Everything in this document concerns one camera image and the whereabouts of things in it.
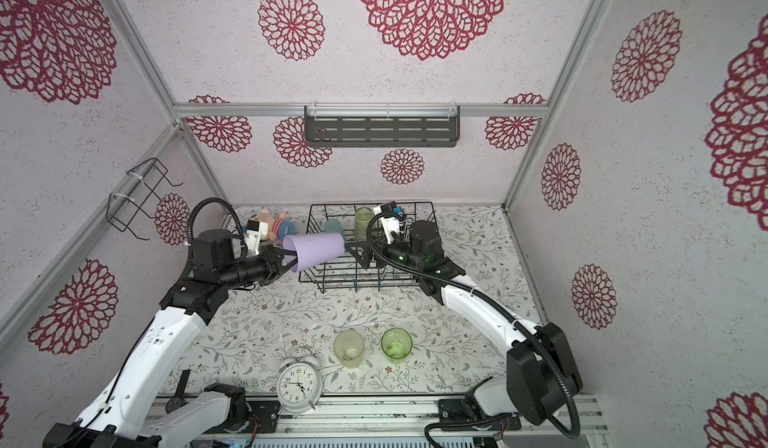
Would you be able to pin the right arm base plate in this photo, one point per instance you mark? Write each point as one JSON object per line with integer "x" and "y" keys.
{"x": 457, "y": 414}

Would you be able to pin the bright green cup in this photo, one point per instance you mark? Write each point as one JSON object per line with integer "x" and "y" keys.
{"x": 396, "y": 343}

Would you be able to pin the teal translucent cup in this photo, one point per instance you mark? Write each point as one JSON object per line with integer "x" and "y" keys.
{"x": 333, "y": 225}

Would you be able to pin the black wire dish rack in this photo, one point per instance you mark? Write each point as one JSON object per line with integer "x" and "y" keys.
{"x": 358, "y": 268}

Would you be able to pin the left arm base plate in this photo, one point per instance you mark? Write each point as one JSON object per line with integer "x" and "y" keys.
{"x": 252, "y": 415}

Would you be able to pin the tall green translucent cup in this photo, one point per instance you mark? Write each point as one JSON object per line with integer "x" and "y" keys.
{"x": 362, "y": 218}

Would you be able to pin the plush doll toy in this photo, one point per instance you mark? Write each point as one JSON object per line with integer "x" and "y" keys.
{"x": 270, "y": 227}

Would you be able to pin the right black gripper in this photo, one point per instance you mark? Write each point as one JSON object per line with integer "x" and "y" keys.
{"x": 365, "y": 246}

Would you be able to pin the grey slotted wall shelf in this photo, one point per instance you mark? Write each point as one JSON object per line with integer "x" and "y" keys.
{"x": 381, "y": 127}

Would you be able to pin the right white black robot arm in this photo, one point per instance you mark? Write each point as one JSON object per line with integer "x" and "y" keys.
{"x": 541, "y": 379}

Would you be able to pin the black wire wall holder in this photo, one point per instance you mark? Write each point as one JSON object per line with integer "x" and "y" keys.
{"x": 126, "y": 204}

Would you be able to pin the white twin-bell alarm clock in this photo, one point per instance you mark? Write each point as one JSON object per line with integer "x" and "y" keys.
{"x": 299, "y": 385}

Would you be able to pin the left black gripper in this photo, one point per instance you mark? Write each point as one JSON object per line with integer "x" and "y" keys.
{"x": 271, "y": 257}

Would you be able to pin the pale yellow-green cup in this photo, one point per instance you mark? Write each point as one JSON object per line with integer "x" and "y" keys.
{"x": 349, "y": 347}

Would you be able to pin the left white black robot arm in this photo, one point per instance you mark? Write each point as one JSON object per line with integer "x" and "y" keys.
{"x": 223, "y": 255}

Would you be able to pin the purple plastic cup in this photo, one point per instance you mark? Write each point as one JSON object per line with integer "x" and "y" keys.
{"x": 315, "y": 248}

